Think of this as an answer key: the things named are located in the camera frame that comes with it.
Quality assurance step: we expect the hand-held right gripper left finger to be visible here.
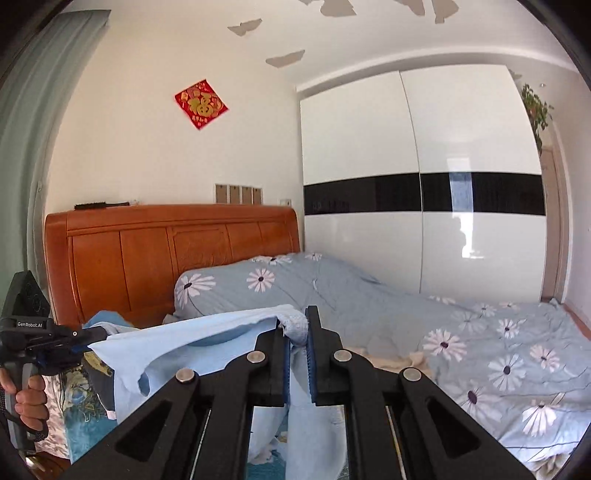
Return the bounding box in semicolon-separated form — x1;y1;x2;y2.
60;318;293;480

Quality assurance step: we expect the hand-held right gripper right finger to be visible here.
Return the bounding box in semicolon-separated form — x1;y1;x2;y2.
305;305;536;480

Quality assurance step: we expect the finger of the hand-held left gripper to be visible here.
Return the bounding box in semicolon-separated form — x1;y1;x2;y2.
55;324;112;365

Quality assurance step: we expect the light blue garment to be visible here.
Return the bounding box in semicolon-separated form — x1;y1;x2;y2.
88;305;347;480

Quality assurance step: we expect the person's left hand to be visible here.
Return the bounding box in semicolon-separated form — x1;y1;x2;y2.
0;369;49;432

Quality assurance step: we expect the blue folded cloth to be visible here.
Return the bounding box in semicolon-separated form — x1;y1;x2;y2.
83;311;136;339

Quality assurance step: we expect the black garment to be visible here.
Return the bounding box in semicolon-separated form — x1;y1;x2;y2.
82;352;117;412

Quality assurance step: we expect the pale floral bed sheet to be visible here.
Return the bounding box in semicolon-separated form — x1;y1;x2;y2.
36;371;71;459

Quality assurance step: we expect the wooden bed headboard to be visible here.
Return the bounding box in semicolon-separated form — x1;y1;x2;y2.
44;205;303;329

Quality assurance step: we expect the beige sweater with yellow print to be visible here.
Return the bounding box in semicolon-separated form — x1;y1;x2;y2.
344;346;432;374

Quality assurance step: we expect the grey-blue daisy pillow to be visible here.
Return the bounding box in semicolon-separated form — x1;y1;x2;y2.
173;254;324;324

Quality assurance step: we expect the black brush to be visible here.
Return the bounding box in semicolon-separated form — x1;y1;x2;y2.
74;200;130;211

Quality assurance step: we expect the grey-blue daisy quilt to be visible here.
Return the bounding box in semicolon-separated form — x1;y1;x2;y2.
295;251;588;472

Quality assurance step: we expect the grey-green curtain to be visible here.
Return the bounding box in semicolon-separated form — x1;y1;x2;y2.
0;9;112;324

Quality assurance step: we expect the white wardrobe with black stripe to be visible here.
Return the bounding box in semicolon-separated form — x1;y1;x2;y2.
299;65;548;308

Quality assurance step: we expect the green hanging plant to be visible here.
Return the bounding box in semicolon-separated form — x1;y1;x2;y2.
521;83;555;155

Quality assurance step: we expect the red wall decoration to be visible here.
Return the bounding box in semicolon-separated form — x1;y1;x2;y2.
174;79;229;131

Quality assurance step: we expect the wooden door frame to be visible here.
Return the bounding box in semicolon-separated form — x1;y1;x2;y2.
539;143;575;305

